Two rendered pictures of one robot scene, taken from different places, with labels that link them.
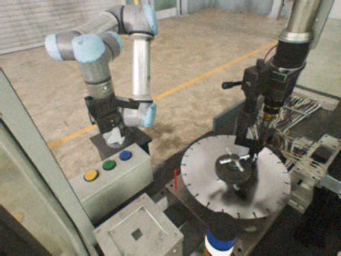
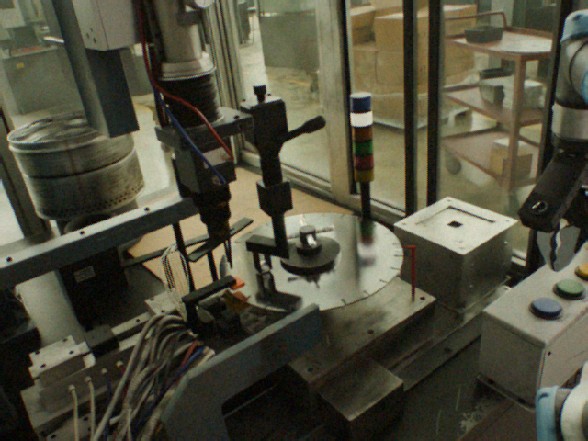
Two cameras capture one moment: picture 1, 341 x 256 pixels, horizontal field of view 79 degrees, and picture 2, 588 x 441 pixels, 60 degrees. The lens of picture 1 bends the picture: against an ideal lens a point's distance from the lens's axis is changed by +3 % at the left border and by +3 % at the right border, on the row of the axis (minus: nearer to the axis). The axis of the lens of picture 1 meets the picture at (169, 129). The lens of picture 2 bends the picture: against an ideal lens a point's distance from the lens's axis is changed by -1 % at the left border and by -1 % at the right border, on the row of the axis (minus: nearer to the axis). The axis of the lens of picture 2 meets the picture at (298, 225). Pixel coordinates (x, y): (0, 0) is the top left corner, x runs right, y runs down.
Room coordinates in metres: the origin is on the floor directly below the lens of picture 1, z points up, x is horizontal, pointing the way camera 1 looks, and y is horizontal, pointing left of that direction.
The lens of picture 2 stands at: (1.21, -0.14, 1.43)
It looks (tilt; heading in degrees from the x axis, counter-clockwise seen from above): 28 degrees down; 185
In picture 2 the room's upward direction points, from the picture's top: 7 degrees counter-clockwise
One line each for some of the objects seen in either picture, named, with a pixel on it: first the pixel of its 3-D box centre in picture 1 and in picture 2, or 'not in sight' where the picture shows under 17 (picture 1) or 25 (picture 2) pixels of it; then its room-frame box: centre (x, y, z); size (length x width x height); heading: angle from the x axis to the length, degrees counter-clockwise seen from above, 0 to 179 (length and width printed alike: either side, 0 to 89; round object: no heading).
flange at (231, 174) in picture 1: (233, 165); (309, 248); (0.42, -0.19, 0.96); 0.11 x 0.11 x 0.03
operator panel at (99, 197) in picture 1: (115, 180); (554, 322); (0.50, 0.22, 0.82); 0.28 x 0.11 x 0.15; 129
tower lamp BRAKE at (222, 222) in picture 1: (221, 230); (360, 102); (0.15, -0.07, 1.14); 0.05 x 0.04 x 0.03; 39
